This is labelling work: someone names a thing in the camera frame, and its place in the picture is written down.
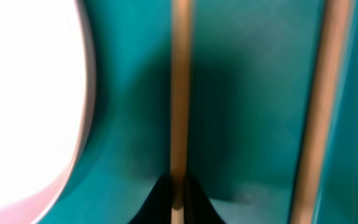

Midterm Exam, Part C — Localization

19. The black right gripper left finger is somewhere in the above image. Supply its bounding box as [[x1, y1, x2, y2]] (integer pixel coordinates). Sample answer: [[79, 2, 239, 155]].
[[129, 174, 172, 224]]

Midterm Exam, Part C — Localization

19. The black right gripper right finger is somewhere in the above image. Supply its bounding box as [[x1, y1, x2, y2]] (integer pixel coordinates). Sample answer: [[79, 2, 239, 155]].
[[183, 175, 225, 224]]

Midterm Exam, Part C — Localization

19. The wooden chopstick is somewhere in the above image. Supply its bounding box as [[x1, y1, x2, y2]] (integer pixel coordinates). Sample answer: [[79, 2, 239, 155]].
[[289, 0, 355, 224], [170, 0, 192, 224]]

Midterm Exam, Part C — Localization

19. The teal plastic tray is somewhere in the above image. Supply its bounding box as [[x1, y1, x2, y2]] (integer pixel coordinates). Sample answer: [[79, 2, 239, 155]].
[[43, 0, 358, 223]]

